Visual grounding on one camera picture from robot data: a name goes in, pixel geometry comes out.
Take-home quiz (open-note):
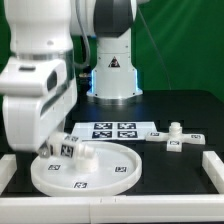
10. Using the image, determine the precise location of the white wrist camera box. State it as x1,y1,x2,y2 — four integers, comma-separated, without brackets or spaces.
0,57,67,97

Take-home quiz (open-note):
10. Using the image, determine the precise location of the white fence block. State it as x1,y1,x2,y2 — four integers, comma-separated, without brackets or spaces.
0,154,17,195
202,151,224,194

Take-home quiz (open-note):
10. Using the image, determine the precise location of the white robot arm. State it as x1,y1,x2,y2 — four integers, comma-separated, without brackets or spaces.
0,0,142,152

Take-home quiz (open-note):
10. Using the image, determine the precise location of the white round table top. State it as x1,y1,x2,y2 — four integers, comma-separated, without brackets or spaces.
31,141,142,197

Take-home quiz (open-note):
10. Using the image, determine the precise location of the white front fence rail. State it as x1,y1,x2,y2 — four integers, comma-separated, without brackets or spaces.
0,195,224,224

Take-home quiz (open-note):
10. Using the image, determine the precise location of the white left fence block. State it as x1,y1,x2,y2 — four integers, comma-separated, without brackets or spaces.
0,154,17,195

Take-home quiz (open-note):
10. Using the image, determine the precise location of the white marker tag board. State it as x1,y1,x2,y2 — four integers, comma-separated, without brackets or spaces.
72,122,157,141

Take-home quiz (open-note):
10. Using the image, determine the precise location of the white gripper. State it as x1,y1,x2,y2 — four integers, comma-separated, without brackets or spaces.
2,79,77,158

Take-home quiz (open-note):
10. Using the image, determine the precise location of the white right fence block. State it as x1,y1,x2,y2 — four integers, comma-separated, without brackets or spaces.
202,151,224,194

